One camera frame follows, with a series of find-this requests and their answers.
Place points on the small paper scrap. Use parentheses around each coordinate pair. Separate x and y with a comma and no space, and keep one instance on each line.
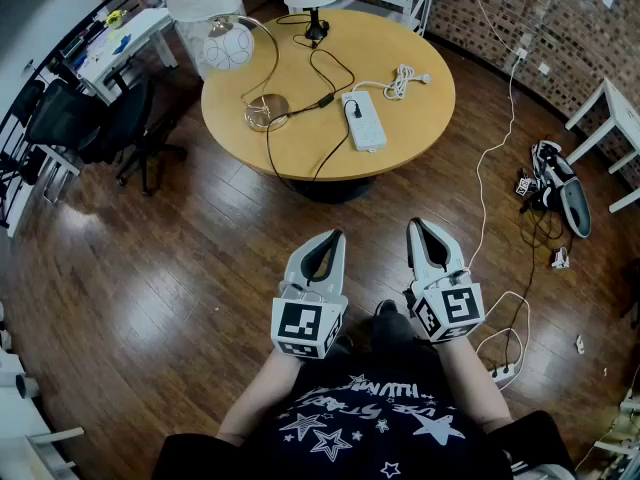
(580,344)

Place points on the white side table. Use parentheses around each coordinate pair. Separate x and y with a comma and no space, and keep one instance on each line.
(620,108)

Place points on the white furniture frame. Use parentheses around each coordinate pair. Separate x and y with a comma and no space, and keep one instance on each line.
(15,368)

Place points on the person's right forearm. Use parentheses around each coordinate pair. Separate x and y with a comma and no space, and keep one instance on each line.
(470,378)

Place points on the white floor power strip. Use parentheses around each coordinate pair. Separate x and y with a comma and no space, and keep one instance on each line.
(505,372)

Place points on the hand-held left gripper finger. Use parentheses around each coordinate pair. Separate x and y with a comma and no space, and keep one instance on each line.
(340,268)
(295,270)

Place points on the long white table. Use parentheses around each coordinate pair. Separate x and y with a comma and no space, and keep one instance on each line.
(145,23)

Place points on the person's black trousers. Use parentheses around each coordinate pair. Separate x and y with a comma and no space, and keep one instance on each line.
(390,338)

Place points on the spare grey gripper device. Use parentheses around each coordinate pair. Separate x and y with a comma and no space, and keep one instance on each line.
(575,203)

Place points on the white wall socket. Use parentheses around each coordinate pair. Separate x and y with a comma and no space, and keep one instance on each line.
(544,70)
(521,54)

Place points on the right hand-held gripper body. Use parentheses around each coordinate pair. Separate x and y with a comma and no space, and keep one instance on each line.
(452,308)

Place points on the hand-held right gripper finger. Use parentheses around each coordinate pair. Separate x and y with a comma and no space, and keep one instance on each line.
(416,253)
(456,258)

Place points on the gold globe lamp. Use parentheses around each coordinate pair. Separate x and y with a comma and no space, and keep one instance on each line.
(227,48)

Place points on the small black white block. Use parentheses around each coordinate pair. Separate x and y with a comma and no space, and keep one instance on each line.
(522,186)

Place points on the blue cloth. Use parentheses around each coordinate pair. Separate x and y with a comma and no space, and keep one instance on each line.
(122,44)

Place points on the yellow flowers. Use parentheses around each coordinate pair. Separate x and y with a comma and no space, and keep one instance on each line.
(117,18)

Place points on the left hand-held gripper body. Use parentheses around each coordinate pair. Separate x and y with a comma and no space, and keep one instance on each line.
(330,304)

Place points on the person's left forearm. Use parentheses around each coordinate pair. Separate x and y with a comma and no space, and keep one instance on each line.
(260,393)

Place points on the small white device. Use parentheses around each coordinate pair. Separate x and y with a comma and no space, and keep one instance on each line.
(560,258)

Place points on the person in black printed shirt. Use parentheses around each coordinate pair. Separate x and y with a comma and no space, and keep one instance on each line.
(370,443)

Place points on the person's black shoe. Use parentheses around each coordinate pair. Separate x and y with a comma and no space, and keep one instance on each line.
(386,308)

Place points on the black office chair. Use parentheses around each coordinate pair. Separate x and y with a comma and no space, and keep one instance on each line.
(85,118)

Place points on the black table pedestal base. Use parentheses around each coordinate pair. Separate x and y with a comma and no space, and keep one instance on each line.
(330,190)

